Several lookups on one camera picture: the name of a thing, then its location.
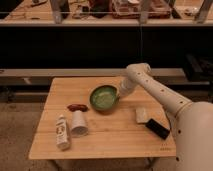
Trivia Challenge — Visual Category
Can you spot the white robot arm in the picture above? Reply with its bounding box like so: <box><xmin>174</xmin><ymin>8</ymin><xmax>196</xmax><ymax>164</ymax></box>
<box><xmin>119</xmin><ymin>63</ymin><xmax>213</xmax><ymax>171</ymax></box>

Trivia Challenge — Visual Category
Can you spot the white paper cup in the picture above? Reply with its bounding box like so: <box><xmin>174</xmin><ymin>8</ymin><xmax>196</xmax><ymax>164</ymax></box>
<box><xmin>71</xmin><ymin>110</ymin><xmax>88</xmax><ymax>137</ymax></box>

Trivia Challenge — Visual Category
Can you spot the wooden table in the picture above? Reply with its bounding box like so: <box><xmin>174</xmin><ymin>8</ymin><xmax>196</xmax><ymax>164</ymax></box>
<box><xmin>29</xmin><ymin>77</ymin><xmax>176</xmax><ymax>160</ymax></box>

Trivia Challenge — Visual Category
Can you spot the black rectangular phone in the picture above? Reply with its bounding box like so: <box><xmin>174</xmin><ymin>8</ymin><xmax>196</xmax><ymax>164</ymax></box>
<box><xmin>145</xmin><ymin>119</ymin><xmax>170</xmax><ymax>139</ymax></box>

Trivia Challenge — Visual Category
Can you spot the beige sponge block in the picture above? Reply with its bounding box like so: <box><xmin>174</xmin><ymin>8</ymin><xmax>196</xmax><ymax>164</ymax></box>
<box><xmin>135</xmin><ymin>107</ymin><xmax>148</xmax><ymax>124</ymax></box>

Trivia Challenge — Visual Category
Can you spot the dark red chili pepper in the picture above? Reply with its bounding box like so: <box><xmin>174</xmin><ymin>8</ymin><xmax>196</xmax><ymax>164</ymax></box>
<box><xmin>67</xmin><ymin>104</ymin><xmax>88</xmax><ymax>112</ymax></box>

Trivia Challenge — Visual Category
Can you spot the white plastic bottle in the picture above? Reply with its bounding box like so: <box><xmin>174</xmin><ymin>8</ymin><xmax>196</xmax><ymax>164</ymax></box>
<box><xmin>56</xmin><ymin>115</ymin><xmax>70</xmax><ymax>151</ymax></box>

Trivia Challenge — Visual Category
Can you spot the long metal shelf bench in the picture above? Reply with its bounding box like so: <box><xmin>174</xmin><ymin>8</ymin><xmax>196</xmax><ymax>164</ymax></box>
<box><xmin>0</xmin><ymin>68</ymin><xmax>188</xmax><ymax>88</ymax></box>

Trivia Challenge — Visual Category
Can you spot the green ceramic bowl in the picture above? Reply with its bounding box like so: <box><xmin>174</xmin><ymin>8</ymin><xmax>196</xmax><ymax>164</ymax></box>
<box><xmin>89</xmin><ymin>85</ymin><xmax>119</xmax><ymax>111</ymax></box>

